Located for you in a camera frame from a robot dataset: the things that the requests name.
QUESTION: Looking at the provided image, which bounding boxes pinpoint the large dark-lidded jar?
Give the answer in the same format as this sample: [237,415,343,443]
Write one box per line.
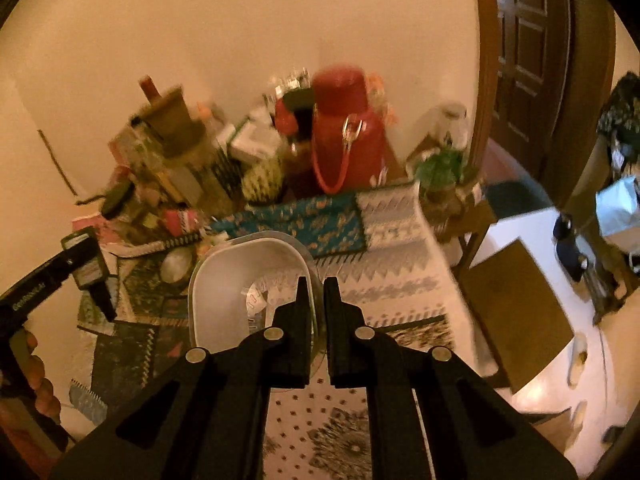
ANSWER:
[100,180,138,221]

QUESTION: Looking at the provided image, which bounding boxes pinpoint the dark wine bottle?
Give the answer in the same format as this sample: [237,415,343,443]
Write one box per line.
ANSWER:
[139,75,162,106]

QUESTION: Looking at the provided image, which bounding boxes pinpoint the white board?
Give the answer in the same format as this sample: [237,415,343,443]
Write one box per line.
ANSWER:
[465,205,601,391]

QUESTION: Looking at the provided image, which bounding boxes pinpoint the green patterned jar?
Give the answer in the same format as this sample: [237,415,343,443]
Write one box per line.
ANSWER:
[241,157,286,206]

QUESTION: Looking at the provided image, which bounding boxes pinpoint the person's left hand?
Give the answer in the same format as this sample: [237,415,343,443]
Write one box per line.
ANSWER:
[20,331,63,419]

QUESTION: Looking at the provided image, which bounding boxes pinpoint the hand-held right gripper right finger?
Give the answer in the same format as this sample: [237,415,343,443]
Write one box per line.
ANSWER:
[324,276,581,480]

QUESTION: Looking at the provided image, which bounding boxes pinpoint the green potted plant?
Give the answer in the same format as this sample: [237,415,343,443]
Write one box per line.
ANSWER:
[415,147,473,196]

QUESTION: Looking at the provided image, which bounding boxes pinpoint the white carton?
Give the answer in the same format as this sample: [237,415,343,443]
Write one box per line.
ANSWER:
[230,120,281,163]

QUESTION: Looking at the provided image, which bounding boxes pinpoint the small red container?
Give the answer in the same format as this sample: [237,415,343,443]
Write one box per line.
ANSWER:
[274,97,313,136]

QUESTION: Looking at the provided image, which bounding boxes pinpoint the white plastic basin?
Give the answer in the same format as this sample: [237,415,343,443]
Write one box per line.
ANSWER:
[187,230,321,361]

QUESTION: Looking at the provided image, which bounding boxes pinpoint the red thermos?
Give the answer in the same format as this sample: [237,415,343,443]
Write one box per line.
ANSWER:
[311,65,386,196]

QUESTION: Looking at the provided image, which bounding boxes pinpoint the green doormat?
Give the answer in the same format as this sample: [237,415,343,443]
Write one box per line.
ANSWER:
[485,180,556,211]

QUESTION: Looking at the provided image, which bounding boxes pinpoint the brown door frame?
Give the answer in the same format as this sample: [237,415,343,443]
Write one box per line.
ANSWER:
[470,0,618,211]

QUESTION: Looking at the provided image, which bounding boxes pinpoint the brown panelled door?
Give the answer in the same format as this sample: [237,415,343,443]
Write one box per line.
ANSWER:
[492,0,573,181]

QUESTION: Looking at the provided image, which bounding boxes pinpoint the white plastic bag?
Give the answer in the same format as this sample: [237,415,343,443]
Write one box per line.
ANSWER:
[595,175,640,241]

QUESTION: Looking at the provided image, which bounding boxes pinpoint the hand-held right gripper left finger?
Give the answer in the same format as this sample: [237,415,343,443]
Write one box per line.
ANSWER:
[50,276,315,480]

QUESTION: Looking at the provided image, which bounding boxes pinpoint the white slipper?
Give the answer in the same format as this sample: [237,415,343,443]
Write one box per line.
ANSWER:
[569,332,591,386]
[567,400,590,436]

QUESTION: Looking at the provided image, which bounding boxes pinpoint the dark blue shoes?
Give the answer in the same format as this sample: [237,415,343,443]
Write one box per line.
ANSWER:
[552,212,591,281]

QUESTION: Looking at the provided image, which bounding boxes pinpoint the lidded glass jar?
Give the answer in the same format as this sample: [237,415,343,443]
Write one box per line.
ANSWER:
[430,102,471,153]

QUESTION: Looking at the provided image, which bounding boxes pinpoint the wooden stool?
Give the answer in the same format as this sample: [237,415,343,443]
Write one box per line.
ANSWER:
[457,240,576,388]

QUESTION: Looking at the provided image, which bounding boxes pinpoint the patchwork cloth dining table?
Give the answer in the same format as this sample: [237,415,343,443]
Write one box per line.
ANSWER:
[70,180,501,480]

